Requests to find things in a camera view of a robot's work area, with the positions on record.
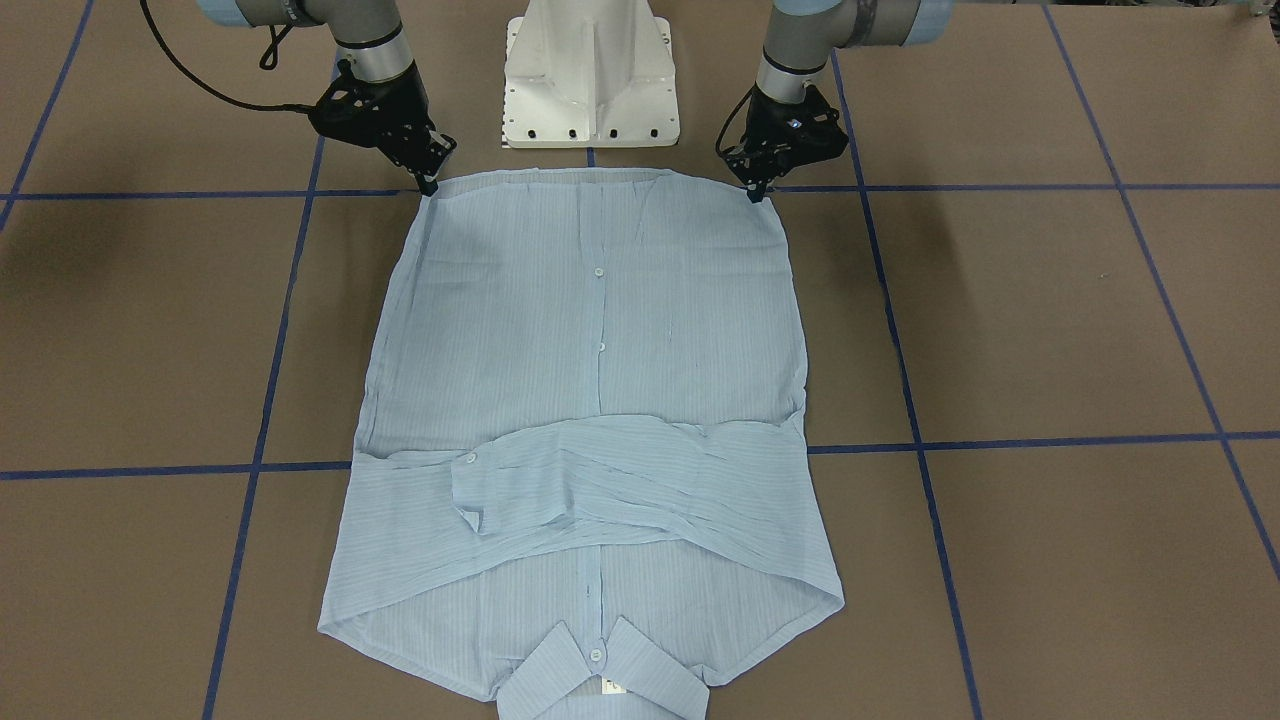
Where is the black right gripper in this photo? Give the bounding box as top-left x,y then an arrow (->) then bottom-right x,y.
308,61 -> 457,197

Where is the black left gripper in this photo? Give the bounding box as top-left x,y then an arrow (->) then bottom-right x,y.
716,85 -> 849,204

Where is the light blue button shirt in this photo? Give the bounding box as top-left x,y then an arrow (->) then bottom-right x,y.
317,168 -> 845,719

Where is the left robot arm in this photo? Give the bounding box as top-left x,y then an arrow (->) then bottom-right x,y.
716,1 -> 955,204

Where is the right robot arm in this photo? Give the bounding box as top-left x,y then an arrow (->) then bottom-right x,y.
198,1 -> 457,197

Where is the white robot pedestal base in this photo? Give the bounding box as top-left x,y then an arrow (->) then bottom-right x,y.
502,1 -> 681,149

